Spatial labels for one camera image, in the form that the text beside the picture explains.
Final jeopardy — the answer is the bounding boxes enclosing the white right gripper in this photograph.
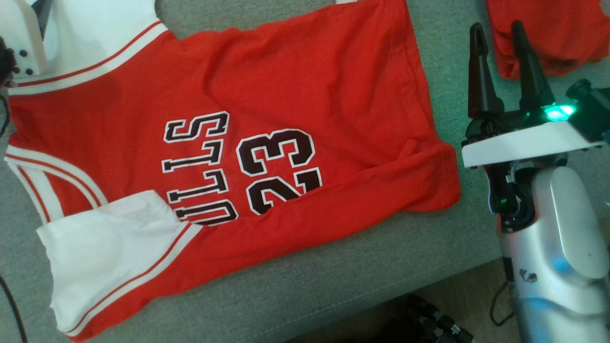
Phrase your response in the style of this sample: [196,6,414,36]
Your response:
[461,20,605,168]

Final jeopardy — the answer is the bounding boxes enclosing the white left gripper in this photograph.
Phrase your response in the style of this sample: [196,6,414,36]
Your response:
[0,0,49,87]

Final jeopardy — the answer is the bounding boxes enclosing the red shorts with white stripes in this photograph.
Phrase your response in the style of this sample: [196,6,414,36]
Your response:
[485,0,610,81]

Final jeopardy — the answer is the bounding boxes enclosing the red white basketball jersey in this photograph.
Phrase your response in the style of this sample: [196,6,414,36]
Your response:
[4,0,462,343]

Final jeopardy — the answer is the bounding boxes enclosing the grey fabric sofa seat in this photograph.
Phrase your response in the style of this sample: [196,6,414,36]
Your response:
[0,0,610,343]

